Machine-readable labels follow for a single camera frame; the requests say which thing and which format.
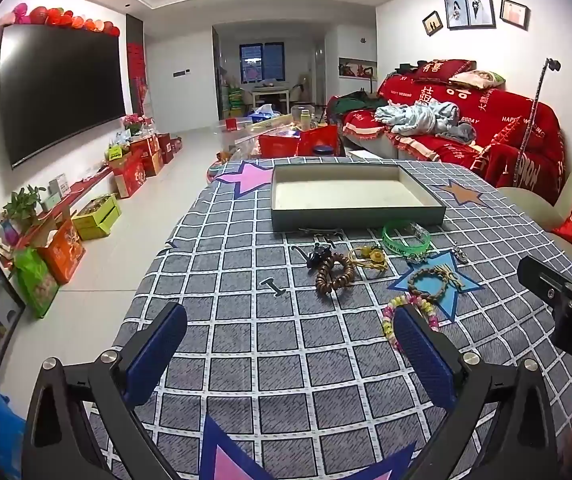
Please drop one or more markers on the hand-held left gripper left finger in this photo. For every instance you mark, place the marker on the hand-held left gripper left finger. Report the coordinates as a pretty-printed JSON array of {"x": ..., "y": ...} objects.
[{"x": 158, "y": 347}]

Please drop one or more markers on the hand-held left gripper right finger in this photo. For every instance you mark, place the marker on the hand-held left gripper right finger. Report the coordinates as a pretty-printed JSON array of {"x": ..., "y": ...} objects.
[{"x": 421, "y": 355}]

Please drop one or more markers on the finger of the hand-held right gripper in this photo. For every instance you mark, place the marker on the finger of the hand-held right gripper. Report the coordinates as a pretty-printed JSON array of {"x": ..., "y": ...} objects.
[{"x": 548, "y": 280}]

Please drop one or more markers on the silver hair clips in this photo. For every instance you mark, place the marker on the silver hair clips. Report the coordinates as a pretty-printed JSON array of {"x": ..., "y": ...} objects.
[{"x": 418, "y": 232}]

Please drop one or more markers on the black hair claw clip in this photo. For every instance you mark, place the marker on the black hair claw clip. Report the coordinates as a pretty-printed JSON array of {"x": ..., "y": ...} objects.
[{"x": 318, "y": 255}]

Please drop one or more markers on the grey shallow tray box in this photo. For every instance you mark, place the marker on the grey shallow tray box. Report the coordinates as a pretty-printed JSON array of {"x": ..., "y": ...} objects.
[{"x": 346, "y": 195}]

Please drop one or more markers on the blue paper star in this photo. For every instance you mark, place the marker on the blue paper star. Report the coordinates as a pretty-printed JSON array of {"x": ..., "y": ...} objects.
[{"x": 458, "y": 285}]

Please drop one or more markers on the silver heart pendant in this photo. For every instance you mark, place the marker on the silver heart pendant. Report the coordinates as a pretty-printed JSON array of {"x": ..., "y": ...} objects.
[{"x": 459, "y": 255}]

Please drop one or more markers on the grey checked tablecloth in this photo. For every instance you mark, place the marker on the grey checked tablecloth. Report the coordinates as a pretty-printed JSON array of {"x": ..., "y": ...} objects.
[{"x": 266, "y": 360}]

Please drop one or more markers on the brown paper star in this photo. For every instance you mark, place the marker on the brown paper star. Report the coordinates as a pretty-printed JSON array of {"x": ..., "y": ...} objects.
[{"x": 463, "y": 192}]

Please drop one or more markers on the orange snack bag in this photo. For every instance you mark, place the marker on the orange snack bag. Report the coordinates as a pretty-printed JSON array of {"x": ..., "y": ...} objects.
[{"x": 63, "y": 255}]

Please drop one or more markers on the green snack bag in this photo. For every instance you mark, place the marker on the green snack bag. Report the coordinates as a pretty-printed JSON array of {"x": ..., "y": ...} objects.
[{"x": 38, "y": 285}]

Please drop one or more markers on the large pink paper star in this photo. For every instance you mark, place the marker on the large pink paper star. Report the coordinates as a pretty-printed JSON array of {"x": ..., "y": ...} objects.
[{"x": 231, "y": 465}]

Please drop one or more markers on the yellow-green cardboard box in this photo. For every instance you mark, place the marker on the yellow-green cardboard box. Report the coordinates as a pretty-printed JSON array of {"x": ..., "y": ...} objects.
[{"x": 97, "y": 217}]

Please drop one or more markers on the red covered sofa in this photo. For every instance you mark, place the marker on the red covered sofa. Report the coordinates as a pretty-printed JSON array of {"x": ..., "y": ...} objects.
[{"x": 466, "y": 155}]

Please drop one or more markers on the black phone stand pole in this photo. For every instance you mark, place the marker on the black phone stand pole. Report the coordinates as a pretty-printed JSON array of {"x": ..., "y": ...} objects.
[{"x": 531, "y": 120}]

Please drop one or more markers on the red television shelf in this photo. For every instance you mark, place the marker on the red television shelf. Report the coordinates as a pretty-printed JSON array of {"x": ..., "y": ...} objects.
[{"x": 83, "y": 192}]

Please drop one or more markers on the green potted plant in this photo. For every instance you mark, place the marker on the green potted plant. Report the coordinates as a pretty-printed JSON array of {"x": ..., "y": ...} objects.
[{"x": 23, "y": 205}]

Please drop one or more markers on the light blue clothes pile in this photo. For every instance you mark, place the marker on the light blue clothes pile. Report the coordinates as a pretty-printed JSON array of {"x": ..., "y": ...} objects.
[{"x": 421, "y": 117}]

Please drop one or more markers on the floral pillow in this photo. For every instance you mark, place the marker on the floral pillow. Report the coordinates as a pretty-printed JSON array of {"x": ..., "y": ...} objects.
[{"x": 481, "y": 78}]

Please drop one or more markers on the pink flower pot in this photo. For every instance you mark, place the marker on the pink flower pot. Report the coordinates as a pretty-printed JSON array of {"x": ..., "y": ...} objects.
[{"x": 136, "y": 124}]

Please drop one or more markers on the blue round lid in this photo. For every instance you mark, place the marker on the blue round lid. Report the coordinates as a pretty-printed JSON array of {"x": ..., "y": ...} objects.
[{"x": 325, "y": 150}]

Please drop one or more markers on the red gift bag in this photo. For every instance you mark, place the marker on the red gift bag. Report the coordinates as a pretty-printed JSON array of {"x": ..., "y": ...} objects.
[{"x": 277, "y": 146}]

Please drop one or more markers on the red rectangular cushion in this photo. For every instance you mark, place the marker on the red rectangular cushion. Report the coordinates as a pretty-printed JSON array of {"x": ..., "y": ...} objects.
[{"x": 441, "y": 70}]

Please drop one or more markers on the red open gift box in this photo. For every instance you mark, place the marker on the red open gift box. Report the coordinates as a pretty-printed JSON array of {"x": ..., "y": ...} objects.
[{"x": 318, "y": 137}]

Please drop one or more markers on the dark green clothing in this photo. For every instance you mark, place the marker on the dark green clothing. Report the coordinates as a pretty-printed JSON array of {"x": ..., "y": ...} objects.
[{"x": 351, "y": 105}]

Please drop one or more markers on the black flat television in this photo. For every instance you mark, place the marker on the black flat television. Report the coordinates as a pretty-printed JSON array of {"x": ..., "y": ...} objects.
[{"x": 61, "y": 90}]

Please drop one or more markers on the white side table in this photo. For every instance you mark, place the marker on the white side table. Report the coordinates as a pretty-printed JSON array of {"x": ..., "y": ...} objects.
[{"x": 271, "y": 92}]

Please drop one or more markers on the dark framed window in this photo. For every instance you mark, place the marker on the dark framed window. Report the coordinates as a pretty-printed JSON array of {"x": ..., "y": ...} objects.
[{"x": 261, "y": 62}]

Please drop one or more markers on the row of red paper lanterns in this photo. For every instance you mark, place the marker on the row of red paper lanterns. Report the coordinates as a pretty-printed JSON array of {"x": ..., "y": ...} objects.
[{"x": 61, "y": 17}]

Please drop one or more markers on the pink picture photo frame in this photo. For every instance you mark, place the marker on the pink picture photo frame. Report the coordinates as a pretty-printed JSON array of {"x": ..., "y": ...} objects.
[{"x": 514, "y": 13}]

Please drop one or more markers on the red wall hanging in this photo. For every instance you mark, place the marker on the red wall hanging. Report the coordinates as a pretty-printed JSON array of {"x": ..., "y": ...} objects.
[{"x": 136, "y": 75}]

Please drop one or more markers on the small black photo frame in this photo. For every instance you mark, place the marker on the small black photo frame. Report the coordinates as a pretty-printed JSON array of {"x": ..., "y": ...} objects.
[{"x": 432, "y": 23}]

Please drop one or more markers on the large double photo frame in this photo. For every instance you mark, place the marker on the large double photo frame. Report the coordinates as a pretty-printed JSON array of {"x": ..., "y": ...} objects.
[{"x": 468, "y": 9}]

